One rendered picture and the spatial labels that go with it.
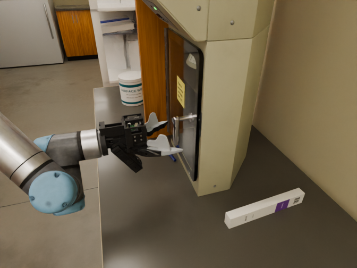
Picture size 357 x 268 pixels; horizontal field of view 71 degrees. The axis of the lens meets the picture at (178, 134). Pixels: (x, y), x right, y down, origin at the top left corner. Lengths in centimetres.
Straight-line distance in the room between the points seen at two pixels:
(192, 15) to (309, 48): 51
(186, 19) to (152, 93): 49
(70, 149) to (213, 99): 36
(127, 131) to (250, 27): 37
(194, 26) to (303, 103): 56
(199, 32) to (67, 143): 39
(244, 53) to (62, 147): 47
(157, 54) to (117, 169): 43
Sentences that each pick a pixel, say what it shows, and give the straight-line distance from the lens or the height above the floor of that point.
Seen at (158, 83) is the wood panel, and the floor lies 118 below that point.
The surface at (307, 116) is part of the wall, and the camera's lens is 98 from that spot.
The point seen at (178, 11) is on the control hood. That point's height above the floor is 147.
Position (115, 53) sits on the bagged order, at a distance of 197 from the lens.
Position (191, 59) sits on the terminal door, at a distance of 64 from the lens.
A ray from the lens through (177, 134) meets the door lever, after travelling 69.
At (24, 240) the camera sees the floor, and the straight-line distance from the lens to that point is 213.
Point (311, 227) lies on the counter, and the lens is 83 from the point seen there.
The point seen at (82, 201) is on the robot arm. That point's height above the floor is 108.
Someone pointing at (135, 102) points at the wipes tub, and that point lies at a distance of 134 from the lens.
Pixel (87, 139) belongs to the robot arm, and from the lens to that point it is 64.
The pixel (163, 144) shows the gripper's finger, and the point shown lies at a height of 117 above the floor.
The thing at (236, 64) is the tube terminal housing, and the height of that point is 135.
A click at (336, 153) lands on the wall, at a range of 92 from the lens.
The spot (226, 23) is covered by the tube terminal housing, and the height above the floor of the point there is 144.
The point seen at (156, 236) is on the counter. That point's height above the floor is 94.
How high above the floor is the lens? 153
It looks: 33 degrees down
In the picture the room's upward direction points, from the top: straight up
